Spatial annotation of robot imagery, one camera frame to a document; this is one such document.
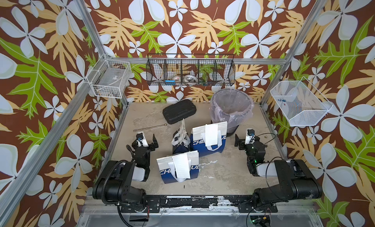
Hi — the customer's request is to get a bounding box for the white wire basket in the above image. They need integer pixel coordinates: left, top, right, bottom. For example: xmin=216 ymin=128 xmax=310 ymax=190
xmin=87 ymin=55 xmax=132 ymax=99
xmin=271 ymin=77 xmax=334 ymax=127

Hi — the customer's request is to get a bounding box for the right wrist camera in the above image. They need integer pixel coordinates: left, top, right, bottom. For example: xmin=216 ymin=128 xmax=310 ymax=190
xmin=245 ymin=129 xmax=255 ymax=145

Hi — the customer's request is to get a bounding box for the tape roll in basket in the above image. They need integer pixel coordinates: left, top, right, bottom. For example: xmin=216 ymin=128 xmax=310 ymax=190
xmin=184 ymin=74 xmax=198 ymax=84

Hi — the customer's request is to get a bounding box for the thin metal rod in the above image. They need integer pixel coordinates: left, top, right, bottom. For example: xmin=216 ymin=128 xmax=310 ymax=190
xmin=133 ymin=123 xmax=168 ymax=132

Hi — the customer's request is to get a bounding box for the white wire basket right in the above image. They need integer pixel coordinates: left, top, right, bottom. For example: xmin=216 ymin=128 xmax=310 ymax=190
xmin=271 ymin=77 xmax=334 ymax=127

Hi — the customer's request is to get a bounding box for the white receipt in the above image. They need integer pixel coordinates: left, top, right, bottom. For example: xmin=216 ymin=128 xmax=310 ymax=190
xmin=172 ymin=153 xmax=190 ymax=179
xmin=177 ymin=119 xmax=190 ymax=146
xmin=204 ymin=124 xmax=218 ymax=147

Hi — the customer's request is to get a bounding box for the white wire basket left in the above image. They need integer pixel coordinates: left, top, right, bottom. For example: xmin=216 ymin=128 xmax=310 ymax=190
xmin=87 ymin=55 xmax=132 ymax=99

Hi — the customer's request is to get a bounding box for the front blue takeout bag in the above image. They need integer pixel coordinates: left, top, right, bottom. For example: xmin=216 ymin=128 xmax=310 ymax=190
xmin=157 ymin=151 xmax=200 ymax=184

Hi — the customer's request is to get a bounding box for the black wire basket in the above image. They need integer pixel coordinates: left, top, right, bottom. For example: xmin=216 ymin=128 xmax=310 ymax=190
xmin=144 ymin=53 xmax=236 ymax=87

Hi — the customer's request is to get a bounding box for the blue takeout bag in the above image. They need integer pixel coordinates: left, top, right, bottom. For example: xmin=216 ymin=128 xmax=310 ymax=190
xmin=157 ymin=151 xmax=200 ymax=184
xmin=190 ymin=121 xmax=227 ymax=157

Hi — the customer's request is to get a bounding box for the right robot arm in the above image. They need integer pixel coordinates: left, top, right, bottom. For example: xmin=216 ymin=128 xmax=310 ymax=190
xmin=234 ymin=129 xmax=323 ymax=212

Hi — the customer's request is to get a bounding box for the small middle blue bag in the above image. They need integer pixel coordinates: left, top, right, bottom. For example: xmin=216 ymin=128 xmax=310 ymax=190
xmin=171 ymin=119 xmax=192 ymax=155

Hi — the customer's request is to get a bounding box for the right blue takeout bag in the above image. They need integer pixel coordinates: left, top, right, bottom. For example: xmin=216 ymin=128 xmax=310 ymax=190
xmin=190 ymin=121 xmax=227 ymax=157

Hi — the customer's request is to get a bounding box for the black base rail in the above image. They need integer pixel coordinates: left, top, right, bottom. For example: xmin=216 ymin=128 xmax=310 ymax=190
xmin=120 ymin=195 xmax=277 ymax=213

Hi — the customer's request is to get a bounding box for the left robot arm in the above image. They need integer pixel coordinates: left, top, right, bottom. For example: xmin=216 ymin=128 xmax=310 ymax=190
xmin=92 ymin=132 xmax=159 ymax=211

